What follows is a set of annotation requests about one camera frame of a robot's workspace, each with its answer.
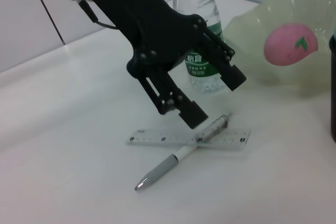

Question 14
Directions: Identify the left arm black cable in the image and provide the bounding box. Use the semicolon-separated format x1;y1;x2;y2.
77;0;119;29

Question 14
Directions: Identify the black mesh pen holder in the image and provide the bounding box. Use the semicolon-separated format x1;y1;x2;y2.
328;34;336;141

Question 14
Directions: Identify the transparent plastic ruler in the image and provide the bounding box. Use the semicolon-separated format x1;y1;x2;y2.
125;128;253;152

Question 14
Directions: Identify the pink toy peach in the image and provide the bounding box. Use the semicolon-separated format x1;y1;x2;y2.
264;23;319;67

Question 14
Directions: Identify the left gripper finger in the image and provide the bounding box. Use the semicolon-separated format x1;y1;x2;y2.
198;28;247;92

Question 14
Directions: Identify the green glass fruit bowl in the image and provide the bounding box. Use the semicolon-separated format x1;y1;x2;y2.
223;0;336;99

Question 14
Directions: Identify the grey clear ballpoint pen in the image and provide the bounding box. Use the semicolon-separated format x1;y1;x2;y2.
134;113;234;193

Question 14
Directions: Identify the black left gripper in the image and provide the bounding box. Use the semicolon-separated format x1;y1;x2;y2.
91;0;209;130

